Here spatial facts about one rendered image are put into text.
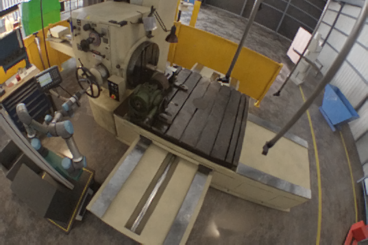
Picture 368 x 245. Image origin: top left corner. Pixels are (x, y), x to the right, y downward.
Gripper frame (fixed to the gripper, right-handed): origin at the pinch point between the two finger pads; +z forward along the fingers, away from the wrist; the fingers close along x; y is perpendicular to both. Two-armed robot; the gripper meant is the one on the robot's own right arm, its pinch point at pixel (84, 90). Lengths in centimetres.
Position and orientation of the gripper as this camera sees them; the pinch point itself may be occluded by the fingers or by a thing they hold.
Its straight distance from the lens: 188.3
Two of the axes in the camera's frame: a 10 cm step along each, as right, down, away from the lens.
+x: -6.3, 3.8, 6.8
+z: 3.8, -6.1, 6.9
